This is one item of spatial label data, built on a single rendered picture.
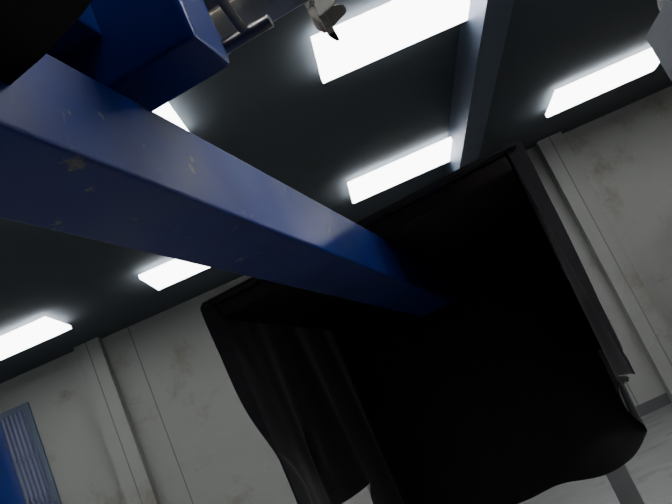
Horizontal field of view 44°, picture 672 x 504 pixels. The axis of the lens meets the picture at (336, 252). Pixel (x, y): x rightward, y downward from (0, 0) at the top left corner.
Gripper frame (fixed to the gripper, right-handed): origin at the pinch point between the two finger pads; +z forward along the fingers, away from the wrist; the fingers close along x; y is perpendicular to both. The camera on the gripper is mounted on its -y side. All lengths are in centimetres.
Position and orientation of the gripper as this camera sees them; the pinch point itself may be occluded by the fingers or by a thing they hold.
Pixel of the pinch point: (329, 39)
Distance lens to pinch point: 177.2
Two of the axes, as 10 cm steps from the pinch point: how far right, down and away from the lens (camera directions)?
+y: 8.7, -4.5, -2.2
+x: 1.8, -1.4, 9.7
